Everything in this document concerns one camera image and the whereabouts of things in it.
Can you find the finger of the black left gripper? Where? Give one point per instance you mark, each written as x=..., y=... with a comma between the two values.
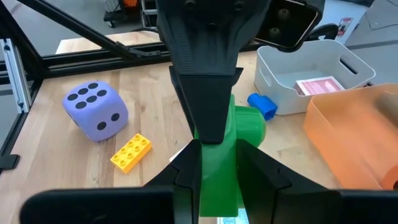
x=211, y=62

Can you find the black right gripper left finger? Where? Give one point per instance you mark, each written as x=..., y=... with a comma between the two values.
x=124, y=205

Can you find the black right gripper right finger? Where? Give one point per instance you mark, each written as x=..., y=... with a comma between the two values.
x=295, y=205

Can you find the large green toy block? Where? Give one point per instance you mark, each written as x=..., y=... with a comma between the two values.
x=219, y=180

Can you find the pink card box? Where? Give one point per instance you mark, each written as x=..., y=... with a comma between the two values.
x=318, y=85

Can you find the yellow eight-stud toy brick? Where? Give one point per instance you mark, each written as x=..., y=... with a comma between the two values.
x=130, y=154

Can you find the blue toy block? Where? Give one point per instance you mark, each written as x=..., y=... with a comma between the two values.
x=262, y=105

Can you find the orange translucent plastic bin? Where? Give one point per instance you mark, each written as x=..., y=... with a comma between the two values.
x=348, y=149

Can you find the black rack orange drawers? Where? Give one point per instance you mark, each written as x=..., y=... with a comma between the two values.
x=130, y=12

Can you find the purple foam die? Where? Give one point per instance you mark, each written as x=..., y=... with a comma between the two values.
x=93, y=109

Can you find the black office chair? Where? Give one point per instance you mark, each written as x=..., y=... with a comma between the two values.
x=323, y=31

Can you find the black table clamp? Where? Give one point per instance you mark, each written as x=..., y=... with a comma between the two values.
x=8, y=162

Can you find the silver aluminium bar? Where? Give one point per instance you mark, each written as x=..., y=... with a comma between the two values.
x=15, y=77

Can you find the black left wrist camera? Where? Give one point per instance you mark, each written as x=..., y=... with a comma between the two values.
x=289, y=21

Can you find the black aluminium table frame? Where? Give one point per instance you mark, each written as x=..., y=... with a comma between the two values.
x=93, y=63

